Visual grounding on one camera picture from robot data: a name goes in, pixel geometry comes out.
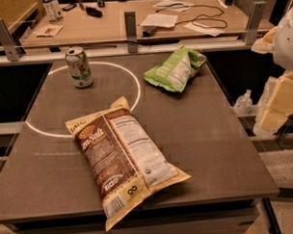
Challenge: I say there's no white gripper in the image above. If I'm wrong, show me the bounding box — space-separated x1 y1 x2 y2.
252 6 293 134

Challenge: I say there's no green rice chip bag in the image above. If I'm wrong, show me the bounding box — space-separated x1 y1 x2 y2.
144 47 206 92

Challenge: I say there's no brown chip bag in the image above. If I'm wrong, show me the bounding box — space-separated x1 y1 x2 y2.
66 97 190 231

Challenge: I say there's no clear sanitizer bottle left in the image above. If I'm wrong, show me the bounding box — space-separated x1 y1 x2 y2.
233 90 253 116

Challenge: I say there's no white paper stack back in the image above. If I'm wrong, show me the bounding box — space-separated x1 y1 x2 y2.
153 0 194 12

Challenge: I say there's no white paper sheet centre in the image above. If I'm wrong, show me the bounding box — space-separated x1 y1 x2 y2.
141 13 177 28

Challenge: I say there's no black mouse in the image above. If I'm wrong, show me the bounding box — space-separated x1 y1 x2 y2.
85 7 102 17

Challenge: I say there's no green white soda can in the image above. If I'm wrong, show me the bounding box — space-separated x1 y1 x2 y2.
66 46 93 89

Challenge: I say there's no wooden back desk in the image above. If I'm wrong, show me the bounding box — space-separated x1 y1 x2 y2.
22 0 249 48

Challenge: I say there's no black phone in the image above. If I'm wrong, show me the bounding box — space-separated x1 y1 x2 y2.
62 3 77 11

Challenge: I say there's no small paper packet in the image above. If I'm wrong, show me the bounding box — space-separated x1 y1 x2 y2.
34 24 64 38

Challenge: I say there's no metal bracket right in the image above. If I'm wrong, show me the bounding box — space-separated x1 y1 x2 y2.
241 1 266 45

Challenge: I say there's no metal bracket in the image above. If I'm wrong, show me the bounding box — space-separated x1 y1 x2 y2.
0 19 22 62
123 11 138 53
241 1 266 45

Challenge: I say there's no white paper under cable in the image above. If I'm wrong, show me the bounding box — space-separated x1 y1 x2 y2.
185 23 224 37

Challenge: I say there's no metal bracket middle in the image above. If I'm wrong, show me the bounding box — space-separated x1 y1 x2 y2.
123 11 138 53

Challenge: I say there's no metal bracket left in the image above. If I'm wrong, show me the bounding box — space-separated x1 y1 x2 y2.
0 19 22 62

